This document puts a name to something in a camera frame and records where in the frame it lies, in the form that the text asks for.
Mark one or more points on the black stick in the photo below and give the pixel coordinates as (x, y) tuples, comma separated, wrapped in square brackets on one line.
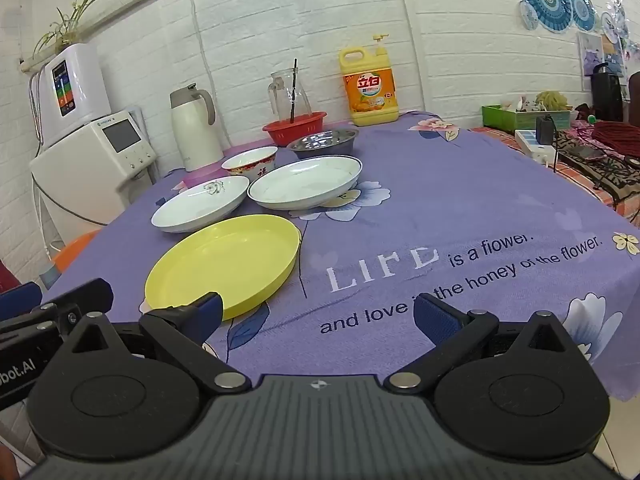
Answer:
[(294, 85)]

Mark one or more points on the wall poster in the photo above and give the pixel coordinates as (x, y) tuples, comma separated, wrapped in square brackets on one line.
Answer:
[(592, 60)]

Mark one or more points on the orange checked tablecloth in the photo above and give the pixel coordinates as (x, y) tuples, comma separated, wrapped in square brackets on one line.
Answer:
[(580, 185)]

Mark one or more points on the white wall water purifier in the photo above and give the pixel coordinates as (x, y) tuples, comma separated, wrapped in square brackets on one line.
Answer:
[(82, 90)]

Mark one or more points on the black patterned cloth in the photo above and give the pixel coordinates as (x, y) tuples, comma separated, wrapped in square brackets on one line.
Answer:
[(595, 162)]

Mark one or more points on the white plate with floral print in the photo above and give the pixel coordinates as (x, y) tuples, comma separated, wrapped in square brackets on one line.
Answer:
[(200, 206)]

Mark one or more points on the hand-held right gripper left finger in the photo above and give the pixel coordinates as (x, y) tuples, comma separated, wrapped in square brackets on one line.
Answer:
[(209, 312)]

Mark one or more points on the dark red knit cloth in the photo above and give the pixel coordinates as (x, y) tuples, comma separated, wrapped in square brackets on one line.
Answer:
[(617, 139)]

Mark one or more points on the yellow plastic plate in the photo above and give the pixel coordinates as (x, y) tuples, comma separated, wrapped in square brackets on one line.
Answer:
[(225, 260)]

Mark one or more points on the orange plastic basin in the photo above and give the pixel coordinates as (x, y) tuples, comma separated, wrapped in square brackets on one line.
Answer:
[(75, 252)]

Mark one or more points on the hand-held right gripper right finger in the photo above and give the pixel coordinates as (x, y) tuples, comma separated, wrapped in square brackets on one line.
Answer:
[(436, 321)]

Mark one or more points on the white bowl with red pattern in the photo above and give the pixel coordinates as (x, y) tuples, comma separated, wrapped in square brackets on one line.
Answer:
[(250, 163)]

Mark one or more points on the yellow detergent bottle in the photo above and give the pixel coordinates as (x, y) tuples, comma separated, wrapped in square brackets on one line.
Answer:
[(370, 91)]

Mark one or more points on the clear glass pitcher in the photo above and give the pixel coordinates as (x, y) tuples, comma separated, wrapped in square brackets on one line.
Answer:
[(282, 95)]

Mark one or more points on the green box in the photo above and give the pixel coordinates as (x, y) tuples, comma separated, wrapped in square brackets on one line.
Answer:
[(500, 116)]

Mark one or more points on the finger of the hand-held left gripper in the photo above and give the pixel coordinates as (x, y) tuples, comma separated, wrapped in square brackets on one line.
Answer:
[(85, 292), (20, 298)]

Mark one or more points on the stainless steel bowl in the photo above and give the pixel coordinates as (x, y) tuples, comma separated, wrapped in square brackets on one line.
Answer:
[(325, 143)]

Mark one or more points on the medium blue paper fan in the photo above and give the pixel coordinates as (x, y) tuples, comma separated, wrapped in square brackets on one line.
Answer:
[(581, 10)]

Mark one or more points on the green potted plant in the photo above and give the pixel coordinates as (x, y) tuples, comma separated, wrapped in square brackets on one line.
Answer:
[(67, 25)]

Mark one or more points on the purple floral tablecloth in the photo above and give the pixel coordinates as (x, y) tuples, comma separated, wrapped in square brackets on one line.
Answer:
[(425, 200)]

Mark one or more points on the red plastic basket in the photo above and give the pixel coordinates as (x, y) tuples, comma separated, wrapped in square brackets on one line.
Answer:
[(280, 133)]

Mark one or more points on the pink cloth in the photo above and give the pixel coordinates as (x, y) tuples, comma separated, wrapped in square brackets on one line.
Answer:
[(200, 177)]

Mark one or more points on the white water dispenser with screen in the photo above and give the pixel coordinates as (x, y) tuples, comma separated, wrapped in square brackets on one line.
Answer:
[(75, 170)]

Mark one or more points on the white thermos jug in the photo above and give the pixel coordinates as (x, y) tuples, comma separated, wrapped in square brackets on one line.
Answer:
[(195, 135)]

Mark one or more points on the yellow fluffy toy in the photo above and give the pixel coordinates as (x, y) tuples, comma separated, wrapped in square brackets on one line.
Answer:
[(552, 100)]

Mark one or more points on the plain white plate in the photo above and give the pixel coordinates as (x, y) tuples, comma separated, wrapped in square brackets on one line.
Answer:
[(305, 183)]

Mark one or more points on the white power strip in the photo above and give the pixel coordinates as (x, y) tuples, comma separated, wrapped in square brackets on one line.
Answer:
[(527, 141)]

